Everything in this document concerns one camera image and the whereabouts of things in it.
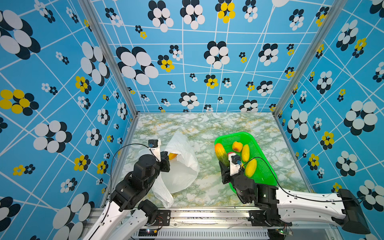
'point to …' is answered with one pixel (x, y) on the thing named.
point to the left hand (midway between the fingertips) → (168, 151)
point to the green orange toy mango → (222, 156)
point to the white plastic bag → (184, 169)
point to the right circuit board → (278, 234)
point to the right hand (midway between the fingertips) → (223, 162)
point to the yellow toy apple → (237, 146)
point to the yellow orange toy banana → (172, 156)
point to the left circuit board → (147, 232)
